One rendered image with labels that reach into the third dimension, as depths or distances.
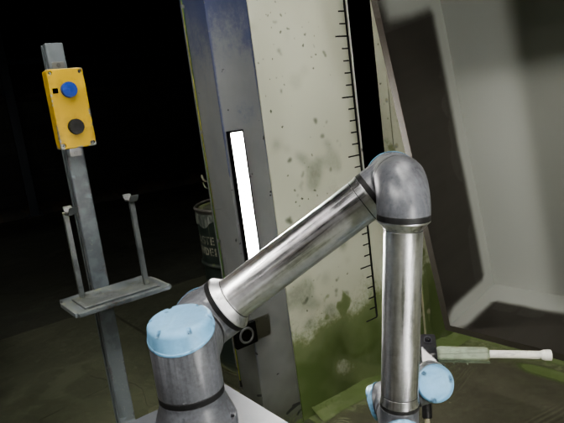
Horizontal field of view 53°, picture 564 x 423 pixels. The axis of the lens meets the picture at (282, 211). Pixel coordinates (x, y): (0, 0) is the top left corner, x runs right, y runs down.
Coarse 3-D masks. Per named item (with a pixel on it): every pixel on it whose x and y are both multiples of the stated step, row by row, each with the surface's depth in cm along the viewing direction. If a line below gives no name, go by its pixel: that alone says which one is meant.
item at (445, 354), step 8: (440, 352) 171; (448, 352) 170; (456, 352) 170; (464, 352) 169; (472, 352) 169; (480, 352) 168; (488, 352) 168; (496, 352) 169; (504, 352) 168; (512, 352) 168; (520, 352) 167; (528, 352) 167; (536, 352) 166; (544, 352) 166; (440, 360) 171; (448, 360) 171; (456, 360) 170; (464, 360) 169; (472, 360) 169; (480, 360) 168; (424, 408) 170; (424, 416) 170
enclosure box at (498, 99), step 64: (384, 0) 174; (448, 0) 190; (512, 0) 174; (448, 64) 197; (512, 64) 183; (448, 128) 200; (512, 128) 192; (448, 192) 202; (512, 192) 202; (448, 256) 204; (512, 256) 214; (448, 320) 203; (512, 320) 200
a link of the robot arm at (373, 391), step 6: (372, 384) 145; (378, 384) 144; (366, 390) 144; (372, 390) 143; (378, 390) 142; (372, 396) 142; (378, 396) 140; (372, 402) 141; (378, 402) 138; (372, 408) 141; (372, 414) 141
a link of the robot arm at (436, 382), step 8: (424, 368) 140; (432, 368) 139; (440, 368) 139; (424, 376) 139; (432, 376) 139; (440, 376) 138; (448, 376) 138; (424, 384) 138; (432, 384) 138; (440, 384) 138; (448, 384) 138; (424, 392) 138; (432, 392) 138; (440, 392) 138; (448, 392) 138; (424, 400) 140; (432, 400) 138; (440, 400) 137
